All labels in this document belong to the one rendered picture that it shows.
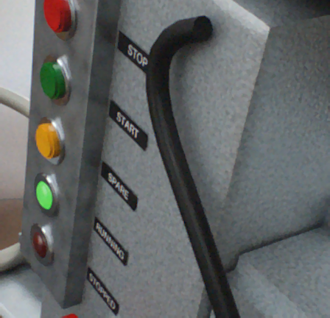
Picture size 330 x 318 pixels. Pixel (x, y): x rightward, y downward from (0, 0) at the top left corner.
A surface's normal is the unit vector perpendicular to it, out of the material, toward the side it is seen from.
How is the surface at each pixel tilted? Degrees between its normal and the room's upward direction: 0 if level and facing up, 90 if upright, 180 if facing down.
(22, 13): 0
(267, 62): 90
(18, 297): 15
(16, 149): 0
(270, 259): 4
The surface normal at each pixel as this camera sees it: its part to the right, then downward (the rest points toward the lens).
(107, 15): 0.55, 0.56
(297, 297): 0.11, -0.84
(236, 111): -0.55, 0.42
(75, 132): -0.82, 0.22
